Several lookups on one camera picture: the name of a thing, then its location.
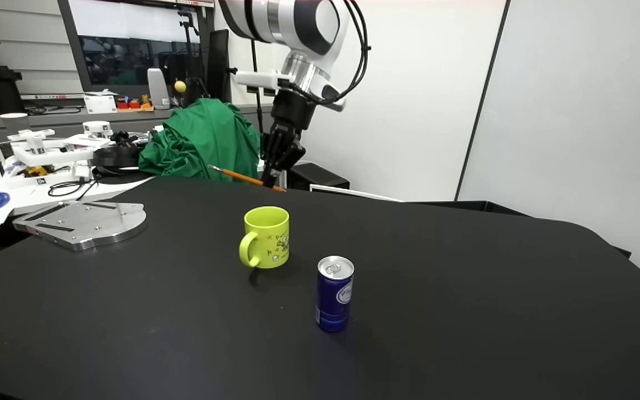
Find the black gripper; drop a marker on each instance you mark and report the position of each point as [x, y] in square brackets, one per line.
[292, 114]

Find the orange hex key tool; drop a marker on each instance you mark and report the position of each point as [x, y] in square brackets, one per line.
[242, 178]

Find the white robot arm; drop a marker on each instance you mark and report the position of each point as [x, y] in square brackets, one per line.
[315, 33]

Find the yellow-green plastic mug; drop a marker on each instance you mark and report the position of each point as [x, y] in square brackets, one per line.
[266, 242]

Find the green cloth pile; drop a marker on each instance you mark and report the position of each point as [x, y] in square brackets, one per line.
[203, 136]

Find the blue drink can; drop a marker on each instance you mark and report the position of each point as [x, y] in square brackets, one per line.
[333, 291]

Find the dark computer monitor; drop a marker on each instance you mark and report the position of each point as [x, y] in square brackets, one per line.
[116, 42]

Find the silver metal mounting plate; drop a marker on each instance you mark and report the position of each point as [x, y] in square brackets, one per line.
[85, 226]

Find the white side desk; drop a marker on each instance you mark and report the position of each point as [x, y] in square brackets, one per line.
[40, 168]

